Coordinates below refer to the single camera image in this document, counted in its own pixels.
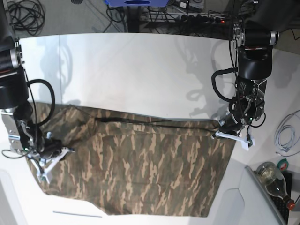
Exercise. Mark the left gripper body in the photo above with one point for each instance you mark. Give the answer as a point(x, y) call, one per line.
point(232, 124)

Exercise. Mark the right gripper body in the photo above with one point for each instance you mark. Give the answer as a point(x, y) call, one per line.
point(49, 148)

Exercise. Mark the camouflage t-shirt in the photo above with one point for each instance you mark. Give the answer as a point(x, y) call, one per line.
point(125, 163)

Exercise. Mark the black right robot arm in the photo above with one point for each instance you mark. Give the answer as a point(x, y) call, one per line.
point(24, 133)

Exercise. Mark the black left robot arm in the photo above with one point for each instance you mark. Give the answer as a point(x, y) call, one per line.
point(254, 29)

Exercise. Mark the clear glass bottle red cap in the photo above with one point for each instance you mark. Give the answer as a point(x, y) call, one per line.
point(274, 182)

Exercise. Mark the green tape roll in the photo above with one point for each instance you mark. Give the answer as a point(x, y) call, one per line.
point(283, 164)

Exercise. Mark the black power strip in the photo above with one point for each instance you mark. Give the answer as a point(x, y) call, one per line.
point(204, 18)

